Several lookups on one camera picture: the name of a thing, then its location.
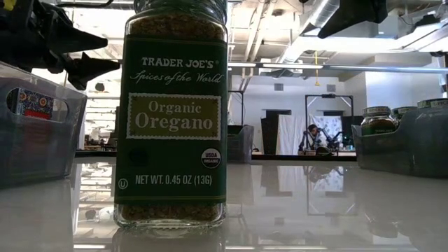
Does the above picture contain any grey translucent plastic bin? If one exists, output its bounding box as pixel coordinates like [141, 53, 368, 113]
[351, 106, 448, 179]
[0, 61, 88, 190]
[227, 125, 256, 165]

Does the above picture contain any grey ceiling air unit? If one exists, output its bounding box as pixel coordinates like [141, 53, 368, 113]
[349, 14, 400, 39]

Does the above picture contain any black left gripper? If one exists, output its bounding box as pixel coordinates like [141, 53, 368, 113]
[0, 0, 122, 91]

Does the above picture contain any person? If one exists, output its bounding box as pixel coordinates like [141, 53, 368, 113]
[304, 124, 322, 152]

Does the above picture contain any black table frame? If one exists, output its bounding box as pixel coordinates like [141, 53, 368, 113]
[75, 149, 358, 162]

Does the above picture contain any red paprika spice tin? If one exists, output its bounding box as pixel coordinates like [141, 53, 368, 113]
[6, 87, 69, 123]

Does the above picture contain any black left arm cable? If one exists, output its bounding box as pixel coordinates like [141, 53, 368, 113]
[57, 0, 115, 10]

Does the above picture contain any black panel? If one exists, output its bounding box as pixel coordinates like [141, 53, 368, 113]
[260, 108, 292, 155]

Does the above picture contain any yellow hanging cord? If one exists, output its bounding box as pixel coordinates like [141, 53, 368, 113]
[314, 52, 321, 88]

